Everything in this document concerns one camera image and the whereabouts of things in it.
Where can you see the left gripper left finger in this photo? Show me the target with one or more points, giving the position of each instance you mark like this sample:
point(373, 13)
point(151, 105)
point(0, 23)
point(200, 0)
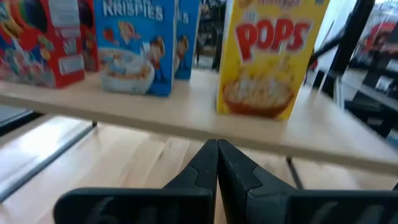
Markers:
point(140, 208)

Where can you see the black metal wood-board shelf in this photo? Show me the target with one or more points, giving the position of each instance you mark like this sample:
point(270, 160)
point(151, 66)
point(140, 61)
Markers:
point(192, 109)

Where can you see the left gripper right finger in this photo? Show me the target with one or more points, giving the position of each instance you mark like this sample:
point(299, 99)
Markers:
point(311, 208)

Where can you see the yellow Corn Pops cereal box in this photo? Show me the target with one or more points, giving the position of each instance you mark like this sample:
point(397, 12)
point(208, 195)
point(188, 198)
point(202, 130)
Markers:
point(267, 77)

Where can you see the blue Rice Krispies cereal box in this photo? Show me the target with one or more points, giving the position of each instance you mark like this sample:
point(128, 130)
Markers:
point(186, 46)
point(133, 46)

